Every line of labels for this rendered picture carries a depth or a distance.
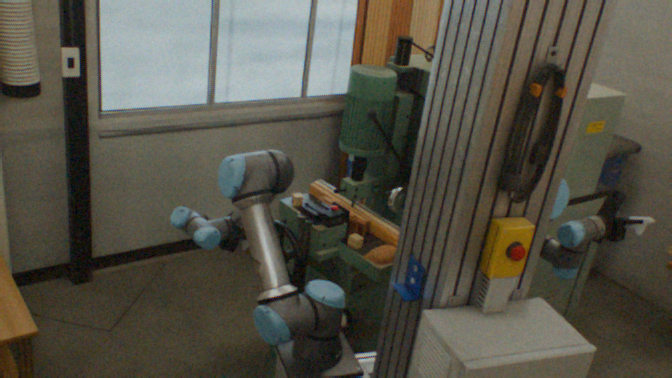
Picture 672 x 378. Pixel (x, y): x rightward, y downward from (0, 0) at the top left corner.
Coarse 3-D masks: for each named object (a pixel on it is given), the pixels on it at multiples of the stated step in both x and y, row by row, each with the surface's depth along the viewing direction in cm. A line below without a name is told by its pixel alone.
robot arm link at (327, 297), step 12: (312, 288) 187; (324, 288) 189; (336, 288) 191; (312, 300) 185; (324, 300) 185; (336, 300) 186; (324, 312) 185; (336, 312) 187; (324, 324) 186; (336, 324) 190; (324, 336) 190
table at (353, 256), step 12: (288, 204) 268; (288, 216) 268; (372, 240) 250; (312, 252) 244; (324, 252) 243; (336, 252) 246; (348, 252) 243; (360, 252) 240; (360, 264) 239; (372, 264) 234; (372, 276) 235; (384, 276) 236
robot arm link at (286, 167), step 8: (272, 152) 189; (280, 152) 191; (280, 160) 188; (288, 160) 191; (280, 168) 187; (288, 168) 190; (280, 176) 188; (288, 176) 190; (280, 184) 190; (288, 184) 195; (272, 192) 198; (280, 192) 199; (272, 200) 205; (232, 216) 218; (240, 216) 214; (232, 224) 219; (240, 224) 216; (232, 232) 219; (240, 232) 220
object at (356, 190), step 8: (368, 176) 262; (344, 184) 256; (352, 184) 253; (360, 184) 254; (368, 184) 258; (376, 184) 261; (344, 192) 256; (352, 192) 253; (360, 192) 256; (368, 192) 260; (352, 200) 255
